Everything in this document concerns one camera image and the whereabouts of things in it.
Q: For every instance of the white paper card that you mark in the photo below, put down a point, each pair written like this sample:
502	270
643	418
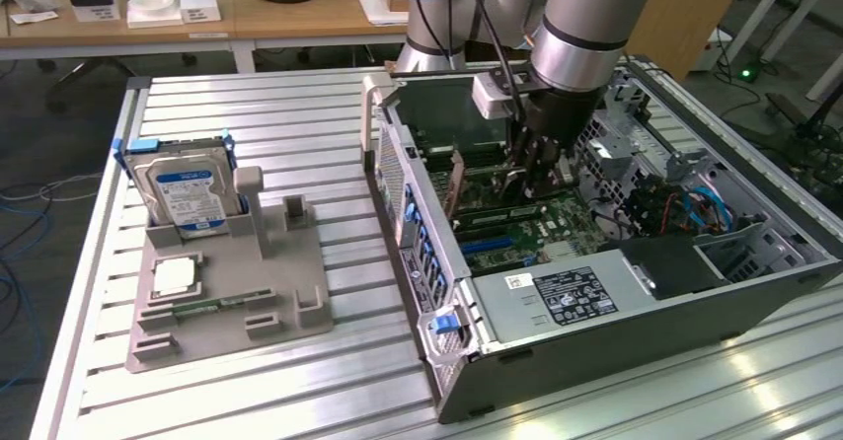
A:
32	17

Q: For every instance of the green RAM stick bare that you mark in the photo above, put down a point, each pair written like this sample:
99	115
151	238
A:
207	304

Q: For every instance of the green motherboard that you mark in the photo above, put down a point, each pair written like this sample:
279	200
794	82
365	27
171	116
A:
566	223

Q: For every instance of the blue expansion slot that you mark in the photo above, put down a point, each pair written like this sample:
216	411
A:
488	245

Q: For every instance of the black plastic shroud box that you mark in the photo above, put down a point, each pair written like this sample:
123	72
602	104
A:
665	262

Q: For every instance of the blue slot retention clip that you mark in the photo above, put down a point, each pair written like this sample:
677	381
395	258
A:
422	235
438	292
409	205
433	272
427	253

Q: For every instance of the silver CPU chip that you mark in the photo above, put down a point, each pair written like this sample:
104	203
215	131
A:
172	277

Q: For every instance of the blue case latch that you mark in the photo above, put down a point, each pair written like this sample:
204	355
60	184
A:
442	323

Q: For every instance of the hard disk in blue caddy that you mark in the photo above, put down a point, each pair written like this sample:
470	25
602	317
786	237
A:
187	193

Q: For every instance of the wooden cabinet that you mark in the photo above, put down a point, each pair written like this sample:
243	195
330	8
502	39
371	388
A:
697	16

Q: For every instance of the white box with print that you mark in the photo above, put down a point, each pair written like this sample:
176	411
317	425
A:
199	11

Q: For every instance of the white paper stack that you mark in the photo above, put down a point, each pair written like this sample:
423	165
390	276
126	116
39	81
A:
382	8

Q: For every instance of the white grey wrist camera box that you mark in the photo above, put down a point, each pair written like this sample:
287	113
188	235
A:
490	97

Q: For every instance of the wooden desk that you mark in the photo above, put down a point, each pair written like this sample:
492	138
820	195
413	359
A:
297	21

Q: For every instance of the tall metal disk bay cage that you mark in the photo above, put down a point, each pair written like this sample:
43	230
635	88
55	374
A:
619	173

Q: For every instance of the white control box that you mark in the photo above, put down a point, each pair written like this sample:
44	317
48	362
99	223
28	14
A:
719	55

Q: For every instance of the white flat box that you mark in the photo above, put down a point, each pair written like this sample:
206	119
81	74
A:
155	21

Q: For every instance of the black device with green light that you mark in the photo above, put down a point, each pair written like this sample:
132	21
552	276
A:
745	73

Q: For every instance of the white tape roll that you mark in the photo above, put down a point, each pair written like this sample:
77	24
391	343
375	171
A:
150	2

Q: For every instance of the green RAM stick with labels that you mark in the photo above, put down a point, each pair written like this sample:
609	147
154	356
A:
494	215

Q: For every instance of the grey power supply unit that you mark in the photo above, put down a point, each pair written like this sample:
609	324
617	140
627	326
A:
513	307

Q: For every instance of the white box with black label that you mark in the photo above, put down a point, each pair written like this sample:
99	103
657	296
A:
95	13

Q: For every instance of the black floor equipment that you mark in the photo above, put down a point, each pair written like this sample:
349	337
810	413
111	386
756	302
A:
816	129

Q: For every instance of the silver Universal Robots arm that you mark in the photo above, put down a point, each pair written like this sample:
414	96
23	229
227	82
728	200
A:
586	25

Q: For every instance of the low metal disk bay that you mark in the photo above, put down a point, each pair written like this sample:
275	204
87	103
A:
744	257

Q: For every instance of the open dark PC case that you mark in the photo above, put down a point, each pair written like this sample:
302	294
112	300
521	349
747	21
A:
592	361

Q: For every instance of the grey parts rack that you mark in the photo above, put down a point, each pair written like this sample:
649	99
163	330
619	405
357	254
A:
250	282

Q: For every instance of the black expansion slot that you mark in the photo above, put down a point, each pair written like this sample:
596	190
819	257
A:
481	235

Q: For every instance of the white table frame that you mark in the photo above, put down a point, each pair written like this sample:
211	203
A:
757	18

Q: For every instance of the black office chair base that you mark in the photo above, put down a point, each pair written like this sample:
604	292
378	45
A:
72	75

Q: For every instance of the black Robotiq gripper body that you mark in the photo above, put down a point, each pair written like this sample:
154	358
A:
560	114

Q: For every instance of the graphics card with fan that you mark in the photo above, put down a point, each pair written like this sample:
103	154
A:
456	183

